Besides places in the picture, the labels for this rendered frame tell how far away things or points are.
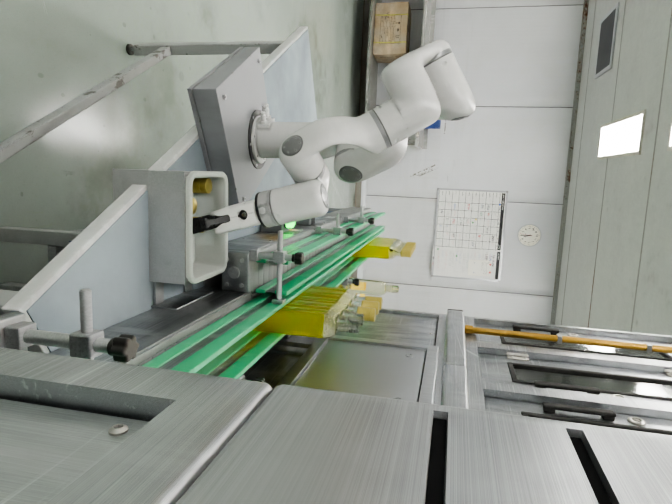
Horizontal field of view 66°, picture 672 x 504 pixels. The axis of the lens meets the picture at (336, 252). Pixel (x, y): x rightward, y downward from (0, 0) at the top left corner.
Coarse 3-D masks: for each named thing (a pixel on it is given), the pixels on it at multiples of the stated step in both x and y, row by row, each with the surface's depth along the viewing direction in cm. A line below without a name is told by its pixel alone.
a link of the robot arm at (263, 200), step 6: (264, 192) 105; (258, 198) 104; (264, 198) 103; (258, 204) 103; (264, 204) 103; (258, 210) 103; (264, 210) 102; (270, 210) 103; (264, 216) 103; (270, 216) 103; (264, 222) 104; (270, 222) 104; (276, 222) 104
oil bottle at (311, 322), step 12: (276, 312) 119; (288, 312) 118; (300, 312) 118; (312, 312) 118; (324, 312) 119; (264, 324) 120; (276, 324) 119; (288, 324) 119; (300, 324) 118; (312, 324) 117; (324, 324) 117; (336, 324) 118; (312, 336) 118; (324, 336) 117
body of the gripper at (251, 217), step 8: (256, 200) 104; (224, 208) 104; (232, 208) 103; (240, 208) 103; (248, 208) 103; (256, 208) 103; (216, 216) 107; (232, 216) 103; (240, 216) 104; (248, 216) 103; (256, 216) 103; (224, 224) 104; (232, 224) 104; (240, 224) 104; (248, 224) 104; (256, 224) 104; (216, 232) 105; (224, 232) 105
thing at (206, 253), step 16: (192, 176) 99; (208, 176) 106; (224, 176) 113; (224, 192) 115; (192, 208) 100; (208, 208) 116; (192, 224) 101; (192, 240) 101; (208, 240) 117; (224, 240) 116; (192, 256) 102; (208, 256) 117; (224, 256) 117; (192, 272) 102; (208, 272) 110
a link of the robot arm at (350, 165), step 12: (396, 144) 119; (336, 156) 128; (348, 156) 124; (360, 156) 123; (372, 156) 122; (384, 156) 121; (396, 156) 121; (336, 168) 128; (348, 168) 126; (360, 168) 125; (372, 168) 125; (384, 168) 125; (348, 180) 130; (360, 180) 130
